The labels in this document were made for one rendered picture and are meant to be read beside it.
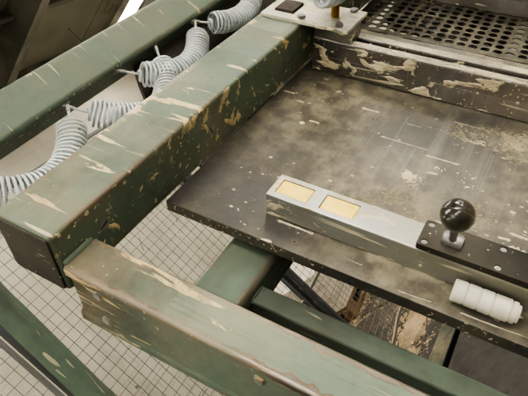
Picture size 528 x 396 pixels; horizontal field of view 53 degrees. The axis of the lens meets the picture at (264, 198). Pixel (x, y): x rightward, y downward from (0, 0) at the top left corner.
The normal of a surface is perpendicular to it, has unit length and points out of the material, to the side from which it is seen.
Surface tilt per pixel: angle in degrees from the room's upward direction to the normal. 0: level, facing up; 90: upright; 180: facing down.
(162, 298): 54
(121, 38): 90
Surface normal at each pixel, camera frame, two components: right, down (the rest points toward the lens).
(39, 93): 0.49, -0.41
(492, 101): -0.50, 0.59
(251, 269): -0.02, -0.74
